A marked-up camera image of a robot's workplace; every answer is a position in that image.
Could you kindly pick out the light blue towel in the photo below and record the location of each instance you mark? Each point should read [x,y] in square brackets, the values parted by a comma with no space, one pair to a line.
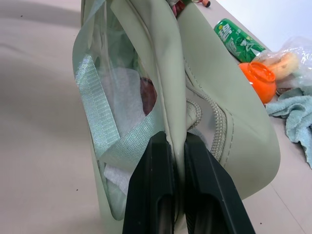
[296,114]

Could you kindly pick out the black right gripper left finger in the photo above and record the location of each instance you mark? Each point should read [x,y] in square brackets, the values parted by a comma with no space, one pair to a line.
[148,185]

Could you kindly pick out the clear plastic bag with bread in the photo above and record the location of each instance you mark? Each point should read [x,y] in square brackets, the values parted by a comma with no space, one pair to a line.
[288,61]

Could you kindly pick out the white cloth inside pouch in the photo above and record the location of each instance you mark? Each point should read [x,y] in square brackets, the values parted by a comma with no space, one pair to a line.
[126,95]

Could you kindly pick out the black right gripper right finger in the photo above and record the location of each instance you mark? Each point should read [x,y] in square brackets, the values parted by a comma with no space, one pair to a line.
[209,190]

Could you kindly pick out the pale green zip pouch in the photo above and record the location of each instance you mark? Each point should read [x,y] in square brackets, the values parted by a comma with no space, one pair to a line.
[209,73]

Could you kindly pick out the green soda can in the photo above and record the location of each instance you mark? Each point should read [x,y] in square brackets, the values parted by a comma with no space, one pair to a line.
[237,40]

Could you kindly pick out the colourful toy figure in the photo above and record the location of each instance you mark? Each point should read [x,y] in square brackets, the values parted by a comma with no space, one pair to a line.
[181,5]

